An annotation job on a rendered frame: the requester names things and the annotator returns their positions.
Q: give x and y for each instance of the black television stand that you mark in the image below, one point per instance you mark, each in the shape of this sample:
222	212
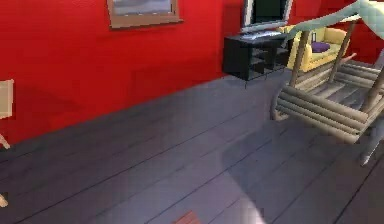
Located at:
248	56

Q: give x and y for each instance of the silver television set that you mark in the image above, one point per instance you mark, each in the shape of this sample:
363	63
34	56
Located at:
263	15

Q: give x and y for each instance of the yellow armchair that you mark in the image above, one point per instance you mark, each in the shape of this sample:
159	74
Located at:
316	53

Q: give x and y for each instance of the purple cushion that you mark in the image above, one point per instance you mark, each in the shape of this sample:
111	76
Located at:
320	46

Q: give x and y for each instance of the beige wooden chair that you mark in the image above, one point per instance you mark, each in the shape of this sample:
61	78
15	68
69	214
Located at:
5	100

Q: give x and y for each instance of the brown framed wall picture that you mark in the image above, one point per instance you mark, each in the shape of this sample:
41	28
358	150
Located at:
143	15

